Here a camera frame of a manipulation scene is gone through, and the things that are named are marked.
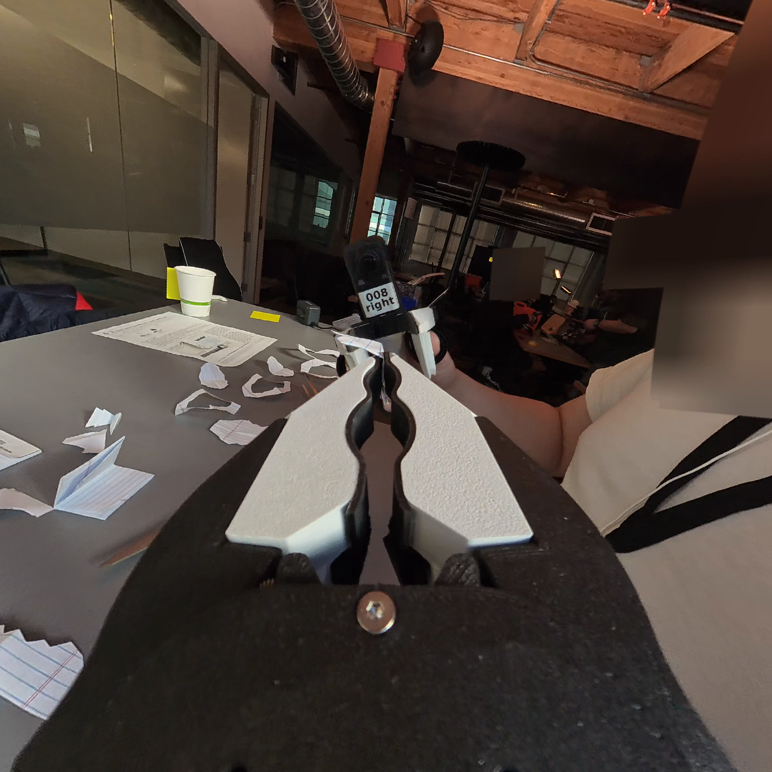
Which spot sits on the grey orange scissors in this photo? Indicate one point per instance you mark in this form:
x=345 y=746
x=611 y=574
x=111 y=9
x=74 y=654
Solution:
x=129 y=550

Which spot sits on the small grey box yellow label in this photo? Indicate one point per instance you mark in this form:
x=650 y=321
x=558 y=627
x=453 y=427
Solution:
x=309 y=312

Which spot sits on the folded lined paper booklet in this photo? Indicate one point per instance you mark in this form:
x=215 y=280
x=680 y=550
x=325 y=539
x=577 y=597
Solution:
x=102 y=488

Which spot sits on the torn lined paper piece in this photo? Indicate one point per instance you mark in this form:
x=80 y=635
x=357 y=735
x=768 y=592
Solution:
x=238 y=431
x=36 y=669

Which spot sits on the white paper cup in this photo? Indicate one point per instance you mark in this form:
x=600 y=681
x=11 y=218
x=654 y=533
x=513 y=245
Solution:
x=194 y=292

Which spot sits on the metal ventilation duct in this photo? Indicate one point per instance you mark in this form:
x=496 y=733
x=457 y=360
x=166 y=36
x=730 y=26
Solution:
x=543 y=202
x=335 y=48

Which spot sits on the printed instruction sheet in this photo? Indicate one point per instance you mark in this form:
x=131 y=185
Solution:
x=181 y=338

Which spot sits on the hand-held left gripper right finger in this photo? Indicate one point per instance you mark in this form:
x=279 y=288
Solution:
x=464 y=482

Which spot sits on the yellow sticky note pad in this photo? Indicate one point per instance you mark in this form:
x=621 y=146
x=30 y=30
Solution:
x=172 y=283

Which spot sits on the black chair white piping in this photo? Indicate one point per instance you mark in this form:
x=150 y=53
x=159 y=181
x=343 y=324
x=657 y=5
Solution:
x=211 y=259

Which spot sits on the person's right forearm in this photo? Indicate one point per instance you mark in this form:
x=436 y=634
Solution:
x=512 y=416

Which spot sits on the lined paper strip scrap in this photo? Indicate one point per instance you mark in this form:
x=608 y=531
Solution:
x=248 y=389

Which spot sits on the black dome speaker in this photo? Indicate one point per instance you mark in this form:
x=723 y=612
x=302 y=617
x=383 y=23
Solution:
x=427 y=45

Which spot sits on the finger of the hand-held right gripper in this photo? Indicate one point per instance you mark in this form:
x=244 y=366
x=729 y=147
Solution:
x=356 y=356
x=425 y=350

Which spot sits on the oval lined paper cutout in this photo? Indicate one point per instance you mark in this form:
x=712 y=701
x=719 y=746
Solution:
x=212 y=375

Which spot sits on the black wall box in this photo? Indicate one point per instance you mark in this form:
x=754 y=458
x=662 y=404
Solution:
x=283 y=69

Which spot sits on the narrow lined paper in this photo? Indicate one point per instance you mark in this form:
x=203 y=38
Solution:
x=362 y=342

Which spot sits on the dark blue puffer jacket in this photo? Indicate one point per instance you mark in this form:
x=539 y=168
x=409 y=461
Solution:
x=36 y=310

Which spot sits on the grey desk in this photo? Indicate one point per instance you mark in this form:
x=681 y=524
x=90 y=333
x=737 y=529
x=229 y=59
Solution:
x=90 y=392

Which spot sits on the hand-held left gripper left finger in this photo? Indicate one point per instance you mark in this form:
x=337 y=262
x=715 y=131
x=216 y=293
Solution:
x=301 y=482

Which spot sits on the yellow sticky note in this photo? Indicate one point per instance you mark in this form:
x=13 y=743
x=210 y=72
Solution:
x=265 y=315

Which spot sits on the red alarm box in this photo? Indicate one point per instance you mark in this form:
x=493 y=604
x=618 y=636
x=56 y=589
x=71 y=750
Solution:
x=391 y=55

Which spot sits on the black disc-topped pole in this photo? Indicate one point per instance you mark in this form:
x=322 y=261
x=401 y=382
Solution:
x=488 y=154

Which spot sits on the white lined legal pad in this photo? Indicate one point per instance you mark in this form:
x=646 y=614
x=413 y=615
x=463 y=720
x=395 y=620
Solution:
x=15 y=449

